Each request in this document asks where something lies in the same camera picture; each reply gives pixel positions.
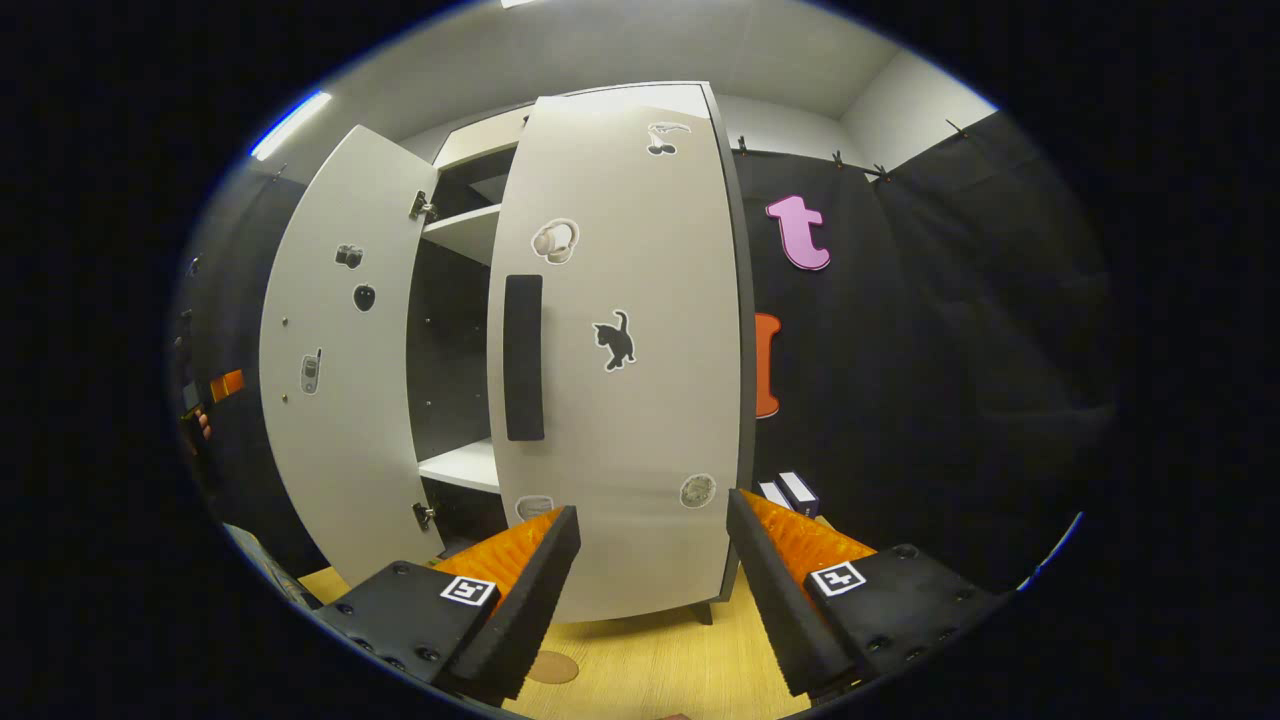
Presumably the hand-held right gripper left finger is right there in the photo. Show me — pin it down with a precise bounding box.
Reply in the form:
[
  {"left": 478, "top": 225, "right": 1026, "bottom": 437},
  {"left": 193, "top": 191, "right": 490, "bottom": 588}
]
[{"left": 315, "top": 505, "right": 583, "bottom": 701}]

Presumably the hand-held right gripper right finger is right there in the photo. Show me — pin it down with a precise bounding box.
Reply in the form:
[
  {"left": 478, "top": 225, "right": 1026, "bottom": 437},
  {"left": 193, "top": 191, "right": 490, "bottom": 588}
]
[{"left": 726, "top": 488, "right": 1011, "bottom": 699}]

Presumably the round brown coaster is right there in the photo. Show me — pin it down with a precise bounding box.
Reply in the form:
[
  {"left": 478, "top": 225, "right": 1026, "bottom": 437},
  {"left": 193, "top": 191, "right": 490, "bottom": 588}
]
[{"left": 526, "top": 650, "right": 580, "bottom": 686}]

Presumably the dark slim box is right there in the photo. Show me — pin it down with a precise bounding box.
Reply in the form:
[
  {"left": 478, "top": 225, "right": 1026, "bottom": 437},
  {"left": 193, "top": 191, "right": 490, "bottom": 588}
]
[{"left": 777, "top": 470, "right": 822, "bottom": 520}]

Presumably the white cabinet shelf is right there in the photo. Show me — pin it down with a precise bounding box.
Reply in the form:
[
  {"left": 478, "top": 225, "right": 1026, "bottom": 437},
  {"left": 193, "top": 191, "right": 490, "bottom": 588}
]
[
  {"left": 421, "top": 204, "right": 504, "bottom": 267},
  {"left": 417, "top": 437, "right": 502, "bottom": 494}
]

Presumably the white cabinet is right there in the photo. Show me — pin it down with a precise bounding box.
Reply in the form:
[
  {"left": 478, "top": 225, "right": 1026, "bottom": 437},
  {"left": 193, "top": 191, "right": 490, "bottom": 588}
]
[{"left": 405, "top": 105, "right": 758, "bottom": 627}]

